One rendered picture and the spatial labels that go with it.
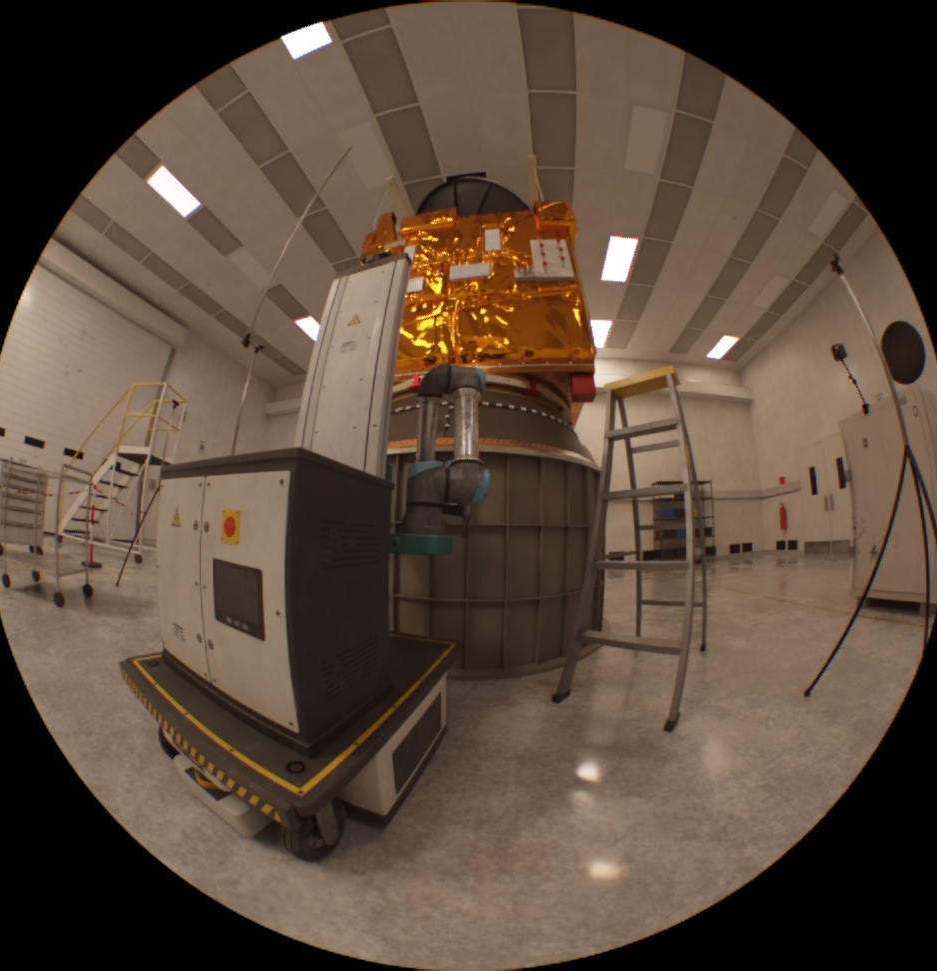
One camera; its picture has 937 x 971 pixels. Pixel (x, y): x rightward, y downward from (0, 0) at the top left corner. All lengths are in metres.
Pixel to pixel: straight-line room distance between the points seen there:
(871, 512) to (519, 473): 2.81
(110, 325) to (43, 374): 1.90
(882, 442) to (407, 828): 3.31
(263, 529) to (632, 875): 0.98
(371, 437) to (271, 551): 0.54
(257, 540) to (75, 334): 8.03
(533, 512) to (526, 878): 1.53
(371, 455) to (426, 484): 0.19
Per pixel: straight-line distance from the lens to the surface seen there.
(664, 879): 0.87
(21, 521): 4.73
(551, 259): 2.73
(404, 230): 3.40
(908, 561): 3.00
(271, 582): 0.53
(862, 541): 3.20
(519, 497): 1.66
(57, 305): 8.53
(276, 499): 0.52
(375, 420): 0.97
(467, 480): 1.00
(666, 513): 7.56
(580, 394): 2.11
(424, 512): 0.97
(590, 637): 1.39
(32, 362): 8.12
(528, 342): 2.19
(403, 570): 1.68
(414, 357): 2.28
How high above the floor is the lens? 0.72
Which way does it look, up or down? 9 degrees up
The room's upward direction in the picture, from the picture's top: 1 degrees clockwise
